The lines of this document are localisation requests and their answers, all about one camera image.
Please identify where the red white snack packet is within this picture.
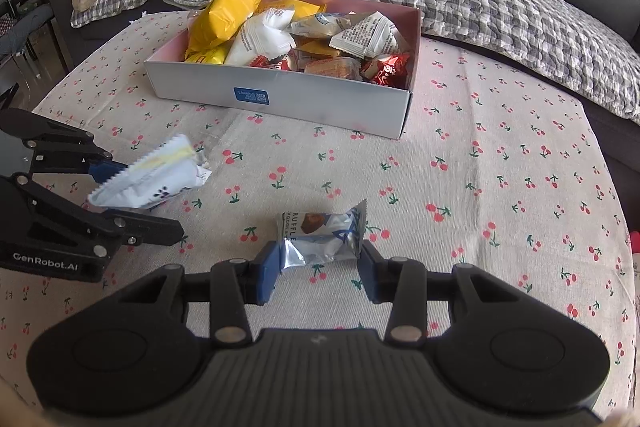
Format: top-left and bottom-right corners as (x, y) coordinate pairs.
(362, 53), (413, 90)

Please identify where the white text print packet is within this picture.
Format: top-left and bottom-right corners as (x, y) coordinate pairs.
(330, 12), (408, 58)

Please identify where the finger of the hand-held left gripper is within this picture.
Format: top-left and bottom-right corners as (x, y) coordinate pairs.
(7, 174), (185, 255)
(0, 108), (128, 182)

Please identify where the grey chair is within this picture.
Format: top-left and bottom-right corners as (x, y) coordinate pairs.
(0, 0), (71, 108)

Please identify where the silver blue chocolate packet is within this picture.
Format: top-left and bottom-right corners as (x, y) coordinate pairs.
(276, 198), (368, 270)

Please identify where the pink cardboard box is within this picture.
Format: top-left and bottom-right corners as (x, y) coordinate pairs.
(144, 0), (422, 141)

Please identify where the white zigzag edge packet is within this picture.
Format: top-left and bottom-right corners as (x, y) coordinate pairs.
(225, 8), (296, 65)

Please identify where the white blue bread packet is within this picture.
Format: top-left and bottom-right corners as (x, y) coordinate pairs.
(290, 13), (351, 38)

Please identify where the small yellow snack packet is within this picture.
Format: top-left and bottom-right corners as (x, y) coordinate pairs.
(185, 49), (231, 65)

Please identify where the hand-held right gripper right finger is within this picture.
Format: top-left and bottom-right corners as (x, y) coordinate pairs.
(359, 241), (511, 344)

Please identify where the orange snack packet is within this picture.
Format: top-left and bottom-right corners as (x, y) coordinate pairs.
(295, 39), (336, 58)

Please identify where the clear orange biscuit packet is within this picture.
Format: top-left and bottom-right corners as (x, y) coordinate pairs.
(305, 57), (363, 80)

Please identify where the white paw print packet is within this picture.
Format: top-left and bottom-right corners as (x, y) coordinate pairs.
(87, 133), (212, 210)

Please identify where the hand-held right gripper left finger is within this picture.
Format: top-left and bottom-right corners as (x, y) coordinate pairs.
(120, 243), (279, 347)

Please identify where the cherry print tablecloth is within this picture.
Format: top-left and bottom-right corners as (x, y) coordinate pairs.
(0, 7), (640, 418)

